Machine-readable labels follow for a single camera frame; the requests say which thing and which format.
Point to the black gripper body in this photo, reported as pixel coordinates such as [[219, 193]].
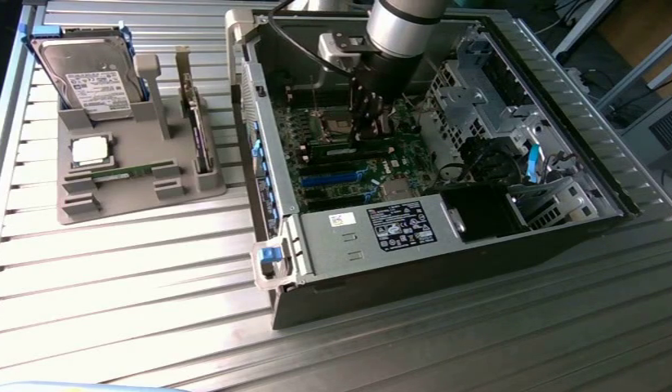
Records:
[[393, 75]]

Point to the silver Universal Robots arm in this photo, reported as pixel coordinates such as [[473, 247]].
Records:
[[404, 24]]

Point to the installed green RAM stick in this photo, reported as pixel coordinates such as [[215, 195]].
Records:
[[335, 150]]

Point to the CPU socket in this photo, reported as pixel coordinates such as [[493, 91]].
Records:
[[333, 121]]

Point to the green motherboard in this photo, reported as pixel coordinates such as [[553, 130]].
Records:
[[335, 167]]

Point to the blue expansion slot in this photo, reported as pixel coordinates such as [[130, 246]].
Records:
[[330, 178]]

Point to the silver metal drive cage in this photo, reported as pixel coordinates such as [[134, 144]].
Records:
[[478, 98]]

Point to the graphics card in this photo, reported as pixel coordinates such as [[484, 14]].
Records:
[[197, 118]]

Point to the grey power supply unit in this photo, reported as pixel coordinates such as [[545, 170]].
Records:
[[335, 241]]

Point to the blue case latch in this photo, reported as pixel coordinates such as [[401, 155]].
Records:
[[269, 255]]

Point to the open black PC case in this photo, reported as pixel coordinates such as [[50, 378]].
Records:
[[369, 286]]

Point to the grey parts rack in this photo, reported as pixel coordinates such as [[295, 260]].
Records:
[[134, 192]]

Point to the silver hard disk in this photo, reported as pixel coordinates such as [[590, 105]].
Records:
[[94, 81]]

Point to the silver CPU chip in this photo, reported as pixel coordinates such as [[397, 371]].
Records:
[[91, 151]]

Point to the grey computer tower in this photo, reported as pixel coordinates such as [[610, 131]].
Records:
[[654, 130]]

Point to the blue disk carrier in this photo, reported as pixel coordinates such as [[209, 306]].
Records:
[[42, 32]]

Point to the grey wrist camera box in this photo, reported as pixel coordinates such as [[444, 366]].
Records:
[[338, 51]]

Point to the grey desk frame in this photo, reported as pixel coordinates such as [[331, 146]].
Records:
[[597, 20]]

